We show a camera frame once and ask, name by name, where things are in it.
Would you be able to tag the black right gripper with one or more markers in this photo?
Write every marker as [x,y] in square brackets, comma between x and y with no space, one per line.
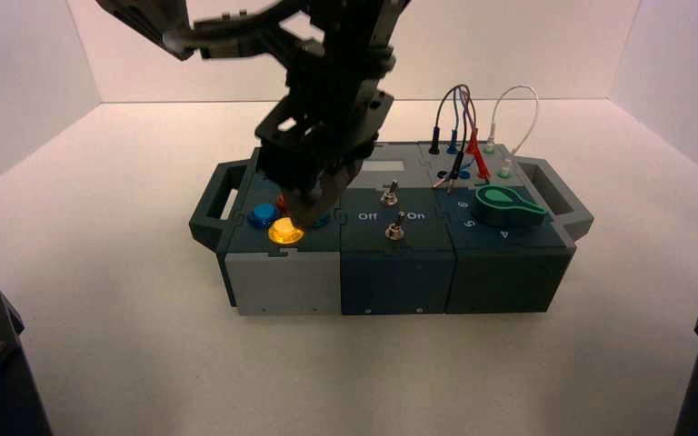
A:
[325,138]

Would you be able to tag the yellow push button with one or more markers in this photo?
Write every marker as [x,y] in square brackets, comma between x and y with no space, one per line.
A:
[283,233]

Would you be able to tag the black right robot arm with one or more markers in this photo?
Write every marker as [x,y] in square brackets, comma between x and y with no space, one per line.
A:
[301,36]

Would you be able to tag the teal push button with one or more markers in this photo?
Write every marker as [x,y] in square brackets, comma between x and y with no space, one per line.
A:
[322,221]

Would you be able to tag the red push button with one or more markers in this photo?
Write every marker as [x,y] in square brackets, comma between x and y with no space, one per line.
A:
[281,202]

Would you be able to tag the blue push button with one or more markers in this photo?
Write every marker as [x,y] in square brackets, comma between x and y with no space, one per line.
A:
[262,215]

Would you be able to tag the grey display screen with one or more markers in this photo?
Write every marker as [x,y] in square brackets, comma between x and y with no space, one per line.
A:
[384,167]

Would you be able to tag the green rotary knob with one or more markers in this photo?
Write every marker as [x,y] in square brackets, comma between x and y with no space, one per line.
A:
[505,204]

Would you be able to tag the metal toggle switch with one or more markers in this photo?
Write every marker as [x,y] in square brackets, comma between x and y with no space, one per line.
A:
[390,194]
[395,228]

